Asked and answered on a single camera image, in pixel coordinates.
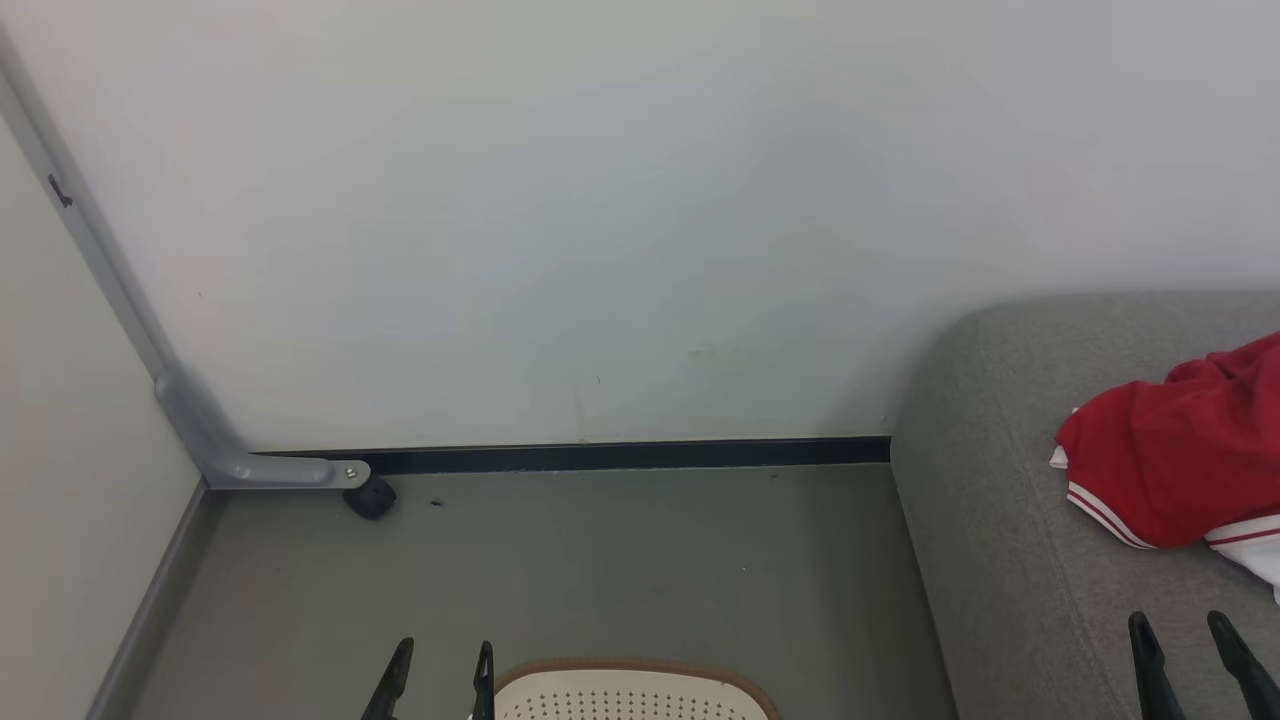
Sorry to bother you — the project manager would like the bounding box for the cream laundry basket brown rim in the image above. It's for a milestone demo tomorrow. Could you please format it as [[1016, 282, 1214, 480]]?
[[492, 657, 783, 720]]

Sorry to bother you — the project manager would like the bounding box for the grey fabric sofa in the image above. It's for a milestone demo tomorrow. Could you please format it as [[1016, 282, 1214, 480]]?
[[889, 290, 1280, 720]]

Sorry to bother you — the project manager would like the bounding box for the grey wall baseboard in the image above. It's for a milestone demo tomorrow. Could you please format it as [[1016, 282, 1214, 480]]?
[[84, 480, 227, 720]]

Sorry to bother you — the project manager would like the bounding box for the red basketball jersey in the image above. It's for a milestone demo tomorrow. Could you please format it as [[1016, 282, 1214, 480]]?
[[1048, 332, 1280, 607]]

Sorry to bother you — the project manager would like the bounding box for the black wall baseboard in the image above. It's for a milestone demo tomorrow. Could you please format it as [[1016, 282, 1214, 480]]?
[[250, 435, 893, 477]]

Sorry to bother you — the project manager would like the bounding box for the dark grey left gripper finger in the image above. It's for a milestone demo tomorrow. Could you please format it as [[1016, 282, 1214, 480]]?
[[470, 640, 495, 720], [361, 637, 415, 720]]

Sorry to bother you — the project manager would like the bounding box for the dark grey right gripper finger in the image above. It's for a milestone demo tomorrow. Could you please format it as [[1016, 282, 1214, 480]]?
[[1206, 609, 1280, 720], [1128, 611, 1188, 720]]

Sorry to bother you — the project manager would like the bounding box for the black caster wheel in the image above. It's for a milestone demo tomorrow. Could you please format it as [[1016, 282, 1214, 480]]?
[[342, 475, 399, 522]]

